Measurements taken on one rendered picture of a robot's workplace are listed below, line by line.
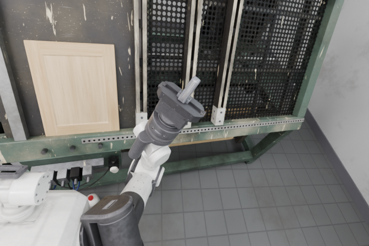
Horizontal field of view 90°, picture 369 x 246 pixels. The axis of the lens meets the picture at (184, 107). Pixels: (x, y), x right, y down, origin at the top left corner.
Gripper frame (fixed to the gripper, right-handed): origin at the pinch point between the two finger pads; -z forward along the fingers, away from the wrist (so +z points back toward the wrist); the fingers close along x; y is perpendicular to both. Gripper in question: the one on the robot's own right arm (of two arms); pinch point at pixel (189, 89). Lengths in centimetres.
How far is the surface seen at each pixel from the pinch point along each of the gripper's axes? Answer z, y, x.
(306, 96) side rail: 18, 122, -69
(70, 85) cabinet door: 56, 21, 52
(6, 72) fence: 55, 6, 71
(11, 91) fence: 63, 4, 67
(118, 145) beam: 79, 26, 18
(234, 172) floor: 127, 116, -85
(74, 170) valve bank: 93, 5, 27
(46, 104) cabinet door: 67, 12, 56
